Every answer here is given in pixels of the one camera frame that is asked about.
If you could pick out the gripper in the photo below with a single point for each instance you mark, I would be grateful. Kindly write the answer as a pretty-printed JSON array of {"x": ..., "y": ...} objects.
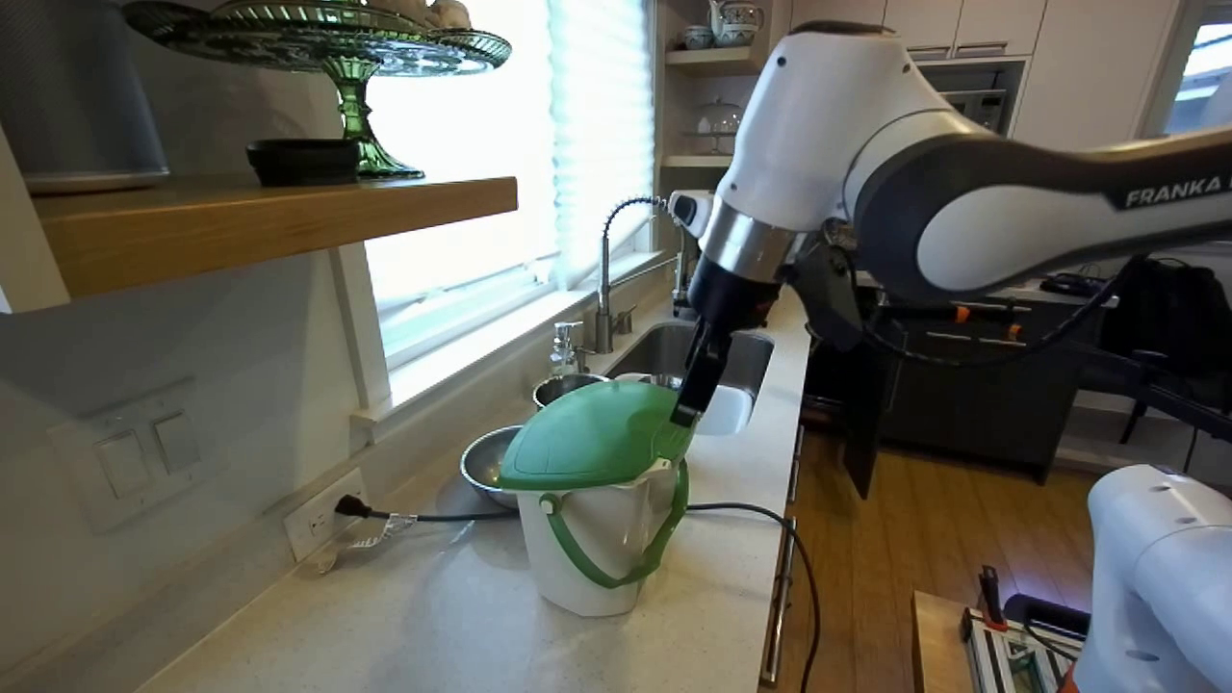
[{"x": 730, "y": 291}]

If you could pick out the white bin with green lid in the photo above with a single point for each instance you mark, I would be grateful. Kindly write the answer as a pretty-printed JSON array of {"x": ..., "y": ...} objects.
[{"x": 587, "y": 539}]

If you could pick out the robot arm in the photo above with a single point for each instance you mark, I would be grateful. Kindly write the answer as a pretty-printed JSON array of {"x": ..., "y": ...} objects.
[{"x": 1001, "y": 217}]

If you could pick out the sink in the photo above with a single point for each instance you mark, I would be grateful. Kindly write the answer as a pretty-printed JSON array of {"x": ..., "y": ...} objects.
[{"x": 664, "y": 351}]

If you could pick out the steel spring tap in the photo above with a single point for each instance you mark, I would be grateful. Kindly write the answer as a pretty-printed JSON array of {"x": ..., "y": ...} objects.
[{"x": 604, "y": 289}]

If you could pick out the glass dome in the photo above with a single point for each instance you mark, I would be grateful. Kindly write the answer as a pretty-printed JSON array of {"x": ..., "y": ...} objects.
[{"x": 718, "y": 120}]

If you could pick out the soap dispenser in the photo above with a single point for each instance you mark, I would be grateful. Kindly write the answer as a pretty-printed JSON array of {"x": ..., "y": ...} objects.
[{"x": 568, "y": 351}]

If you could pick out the steel bowl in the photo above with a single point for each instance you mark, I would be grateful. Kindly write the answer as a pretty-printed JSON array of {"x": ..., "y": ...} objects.
[
  {"x": 481, "y": 462},
  {"x": 558, "y": 387}
]

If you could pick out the white cup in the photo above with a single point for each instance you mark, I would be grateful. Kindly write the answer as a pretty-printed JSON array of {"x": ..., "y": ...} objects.
[{"x": 698, "y": 38}]

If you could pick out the dark kitchen island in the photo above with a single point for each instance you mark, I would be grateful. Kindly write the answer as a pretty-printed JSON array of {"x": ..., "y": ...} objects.
[{"x": 972, "y": 395}]

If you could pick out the white teapot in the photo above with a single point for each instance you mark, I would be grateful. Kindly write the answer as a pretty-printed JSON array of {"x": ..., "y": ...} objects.
[{"x": 736, "y": 21}]

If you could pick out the window with white blind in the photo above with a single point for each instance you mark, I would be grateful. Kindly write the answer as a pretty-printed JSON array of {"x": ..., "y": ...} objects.
[{"x": 481, "y": 144}]

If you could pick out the built-in oven door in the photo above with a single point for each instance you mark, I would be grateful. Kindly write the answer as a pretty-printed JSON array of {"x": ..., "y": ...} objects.
[{"x": 982, "y": 96}]

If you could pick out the row of white cabinets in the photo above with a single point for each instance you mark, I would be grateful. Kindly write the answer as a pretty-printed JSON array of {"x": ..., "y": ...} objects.
[{"x": 1078, "y": 67}]

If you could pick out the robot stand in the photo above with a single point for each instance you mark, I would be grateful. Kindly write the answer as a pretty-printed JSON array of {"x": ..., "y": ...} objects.
[{"x": 962, "y": 654}]

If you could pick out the clear plastic wrapper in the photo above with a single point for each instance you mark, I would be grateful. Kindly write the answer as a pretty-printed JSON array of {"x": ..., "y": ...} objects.
[{"x": 371, "y": 539}]

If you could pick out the black backpack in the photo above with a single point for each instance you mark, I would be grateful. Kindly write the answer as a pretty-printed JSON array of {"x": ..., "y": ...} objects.
[{"x": 1169, "y": 318}]

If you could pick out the green glass cake stand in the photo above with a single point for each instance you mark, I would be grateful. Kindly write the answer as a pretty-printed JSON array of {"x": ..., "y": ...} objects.
[{"x": 351, "y": 58}]

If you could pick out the black bowl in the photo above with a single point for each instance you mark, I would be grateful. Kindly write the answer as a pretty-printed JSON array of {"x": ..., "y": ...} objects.
[{"x": 303, "y": 162}]

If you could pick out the wooden shelf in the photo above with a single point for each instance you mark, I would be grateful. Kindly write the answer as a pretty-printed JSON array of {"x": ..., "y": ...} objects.
[{"x": 241, "y": 226}]

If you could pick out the grey speaker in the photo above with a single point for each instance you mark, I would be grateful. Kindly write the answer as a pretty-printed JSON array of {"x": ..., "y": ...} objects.
[{"x": 77, "y": 87}]

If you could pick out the wall socket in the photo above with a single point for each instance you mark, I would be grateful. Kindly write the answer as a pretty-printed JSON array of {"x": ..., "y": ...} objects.
[{"x": 318, "y": 520}]

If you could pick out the switch plate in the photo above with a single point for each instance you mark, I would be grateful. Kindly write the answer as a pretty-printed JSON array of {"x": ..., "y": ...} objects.
[{"x": 130, "y": 457}]

